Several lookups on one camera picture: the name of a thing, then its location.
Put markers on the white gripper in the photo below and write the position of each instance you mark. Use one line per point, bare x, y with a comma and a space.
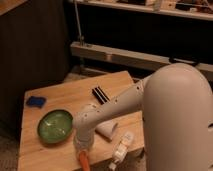
81, 145

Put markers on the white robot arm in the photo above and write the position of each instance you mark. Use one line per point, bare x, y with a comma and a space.
176, 103

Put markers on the white paper cup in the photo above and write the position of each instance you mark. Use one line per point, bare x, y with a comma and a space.
107, 129

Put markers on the green bowl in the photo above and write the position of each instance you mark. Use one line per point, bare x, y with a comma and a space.
55, 126

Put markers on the white spray bottle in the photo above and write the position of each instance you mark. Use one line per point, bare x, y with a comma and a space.
121, 150

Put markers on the black striped box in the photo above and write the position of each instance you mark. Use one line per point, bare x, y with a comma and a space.
100, 95

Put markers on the blue sponge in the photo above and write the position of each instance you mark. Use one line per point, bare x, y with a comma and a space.
35, 101

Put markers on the metal pole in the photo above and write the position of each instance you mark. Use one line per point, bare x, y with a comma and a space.
81, 39

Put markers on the wall shelf with clutter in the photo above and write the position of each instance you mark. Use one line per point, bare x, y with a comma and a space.
156, 7

